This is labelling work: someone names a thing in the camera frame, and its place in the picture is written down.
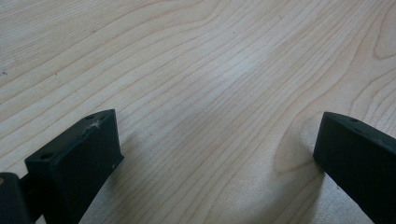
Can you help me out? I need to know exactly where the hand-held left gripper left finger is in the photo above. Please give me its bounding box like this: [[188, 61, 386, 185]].
[[24, 108, 125, 224]]

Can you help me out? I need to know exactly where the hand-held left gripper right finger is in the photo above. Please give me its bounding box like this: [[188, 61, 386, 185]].
[[312, 111, 396, 224]]

